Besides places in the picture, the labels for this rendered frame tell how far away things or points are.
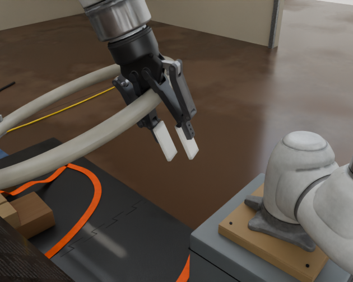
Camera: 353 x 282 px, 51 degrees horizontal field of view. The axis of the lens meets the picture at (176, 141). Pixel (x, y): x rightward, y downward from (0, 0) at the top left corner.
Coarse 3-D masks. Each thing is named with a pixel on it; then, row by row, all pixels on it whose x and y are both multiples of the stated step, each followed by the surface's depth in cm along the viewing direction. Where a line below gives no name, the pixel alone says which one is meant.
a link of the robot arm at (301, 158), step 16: (288, 144) 91; (304, 144) 89; (320, 144) 89; (272, 160) 94; (288, 160) 89; (304, 160) 87; (320, 160) 87; (272, 176) 94; (288, 176) 89; (304, 176) 87; (320, 176) 86; (272, 192) 96; (288, 192) 89; (272, 208) 98; (288, 208) 91
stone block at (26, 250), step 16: (0, 224) 126; (0, 240) 114; (16, 240) 120; (0, 256) 103; (16, 256) 109; (32, 256) 115; (0, 272) 95; (16, 272) 99; (32, 272) 104; (48, 272) 109; (64, 272) 115
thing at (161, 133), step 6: (156, 126) 66; (162, 126) 67; (156, 132) 66; (162, 132) 67; (162, 138) 67; (168, 138) 68; (162, 144) 67; (168, 144) 68; (162, 150) 67; (168, 150) 68; (174, 150) 69; (168, 156) 68
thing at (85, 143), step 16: (80, 80) 96; (96, 80) 95; (48, 96) 95; (64, 96) 96; (144, 96) 60; (16, 112) 91; (32, 112) 93; (128, 112) 57; (144, 112) 59; (0, 128) 87; (96, 128) 55; (112, 128) 56; (128, 128) 58; (64, 144) 54; (80, 144) 54; (96, 144) 55; (32, 160) 54; (48, 160) 54; (64, 160) 54; (0, 176) 55; (16, 176) 54; (32, 176) 54
